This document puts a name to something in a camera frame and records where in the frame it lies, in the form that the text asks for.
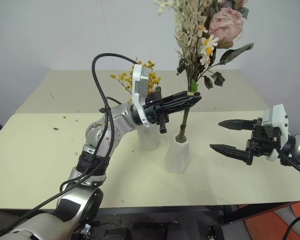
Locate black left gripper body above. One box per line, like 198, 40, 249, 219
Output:
142, 86, 171, 135

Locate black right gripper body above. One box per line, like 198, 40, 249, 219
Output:
245, 116, 281, 158

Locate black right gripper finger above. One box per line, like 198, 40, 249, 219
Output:
217, 119, 256, 132
209, 143, 253, 166

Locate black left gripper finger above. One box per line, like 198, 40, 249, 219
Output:
164, 95, 202, 116
161, 91, 202, 105

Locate pink rose daisy bouquet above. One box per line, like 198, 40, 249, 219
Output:
153, 0, 255, 145

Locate yellow dried flower bouquet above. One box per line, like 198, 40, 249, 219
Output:
109, 59, 163, 104

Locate white round vase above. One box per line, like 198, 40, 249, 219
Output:
136, 121, 161, 152

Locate white faceted vase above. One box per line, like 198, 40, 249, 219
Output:
163, 134, 191, 174

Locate orange floor panel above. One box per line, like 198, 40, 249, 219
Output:
242, 199, 300, 240

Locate dark rounded shape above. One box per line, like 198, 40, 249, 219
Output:
206, 224, 225, 240
103, 225, 128, 240

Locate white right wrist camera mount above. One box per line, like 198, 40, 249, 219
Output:
261, 103, 290, 161

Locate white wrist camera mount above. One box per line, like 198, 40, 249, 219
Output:
261, 103, 290, 161
129, 63, 151, 129

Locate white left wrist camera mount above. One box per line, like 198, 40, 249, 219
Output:
129, 63, 151, 129

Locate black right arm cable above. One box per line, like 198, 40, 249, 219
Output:
274, 146, 300, 179

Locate thin black floor cable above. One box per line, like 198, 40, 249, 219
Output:
282, 214, 300, 240

